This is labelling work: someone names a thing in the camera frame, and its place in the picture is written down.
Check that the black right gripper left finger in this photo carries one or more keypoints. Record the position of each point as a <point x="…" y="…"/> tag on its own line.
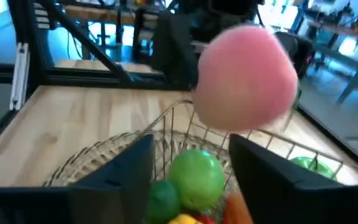
<point x="104" y="199"/>

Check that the round woven straw placemat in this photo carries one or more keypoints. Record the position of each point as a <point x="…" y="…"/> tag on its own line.
<point x="82" y="161"/>

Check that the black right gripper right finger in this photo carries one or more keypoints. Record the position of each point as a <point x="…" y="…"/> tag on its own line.
<point x="291" y="193"/>

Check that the black table frame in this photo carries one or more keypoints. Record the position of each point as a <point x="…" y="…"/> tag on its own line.
<point x="89" y="77"/>

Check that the wooden workbench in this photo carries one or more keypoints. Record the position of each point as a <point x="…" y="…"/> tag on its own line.
<point x="104" y="14"/>

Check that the pink peach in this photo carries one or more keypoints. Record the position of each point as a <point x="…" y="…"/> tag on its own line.
<point x="244" y="77"/>

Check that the dark green lime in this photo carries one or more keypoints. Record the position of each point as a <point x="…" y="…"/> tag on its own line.
<point x="162" y="202"/>

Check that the green plastic apple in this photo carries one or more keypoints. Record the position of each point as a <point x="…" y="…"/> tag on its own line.
<point x="196" y="179"/>
<point x="306" y="165"/>

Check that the red yellow apple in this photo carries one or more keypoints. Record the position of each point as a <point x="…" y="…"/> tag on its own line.
<point x="185" y="219"/>

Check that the silver aluminium profile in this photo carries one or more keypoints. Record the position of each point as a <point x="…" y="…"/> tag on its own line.
<point x="20" y="77"/>

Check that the red yellow mango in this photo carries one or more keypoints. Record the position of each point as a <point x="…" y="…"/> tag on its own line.
<point x="236" y="208"/>

